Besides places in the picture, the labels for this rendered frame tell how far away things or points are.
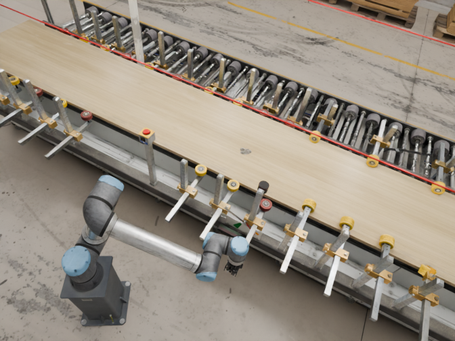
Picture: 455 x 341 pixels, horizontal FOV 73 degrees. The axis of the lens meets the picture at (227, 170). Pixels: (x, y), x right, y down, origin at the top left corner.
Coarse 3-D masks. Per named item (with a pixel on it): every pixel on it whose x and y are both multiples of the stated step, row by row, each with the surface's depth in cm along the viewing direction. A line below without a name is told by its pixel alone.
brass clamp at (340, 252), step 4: (324, 244) 181; (328, 244) 178; (324, 248) 177; (328, 248) 176; (340, 248) 177; (328, 252) 177; (332, 252) 175; (336, 252) 175; (340, 252) 175; (344, 252) 176; (348, 252) 176; (332, 256) 178; (340, 256) 174; (344, 256) 174; (340, 260) 177; (344, 260) 175
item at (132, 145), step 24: (24, 96) 270; (48, 96) 251; (72, 120) 260; (96, 120) 241; (120, 144) 250; (168, 168) 241; (192, 168) 225; (144, 192) 297; (240, 192) 217; (192, 216) 284; (264, 216) 224; (288, 216) 210; (312, 240) 216; (288, 264) 256; (360, 264) 209; (336, 288) 247; (408, 288) 203
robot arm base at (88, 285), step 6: (96, 264) 187; (96, 270) 183; (102, 270) 190; (96, 276) 183; (102, 276) 189; (72, 282) 182; (84, 282) 178; (90, 282) 181; (96, 282) 185; (78, 288) 181; (84, 288) 181; (90, 288) 183
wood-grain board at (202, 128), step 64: (0, 64) 258; (64, 64) 267; (128, 64) 276; (128, 128) 228; (192, 128) 235; (256, 128) 242; (256, 192) 207; (320, 192) 209; (384, 192) 215; (448, 256) 189
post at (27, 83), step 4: (24, 80) 208; (28, 80) 209; (24, 84) 209; (28, 84) 209; (28, 88) 211; (32, 88) 214; (28, 92) 214; (32, 92) 215; (32, 96) 216; (36, 96) 219; (32, 100) 220; (36, 100) 220; (36, 104) 222; (40, 104) 225; (36, 108) 226; (40, 108) 226; (40, 112) 228; (44, 112) 231; (40, 116) 232; (44, 116) 232; (48, 128) 240
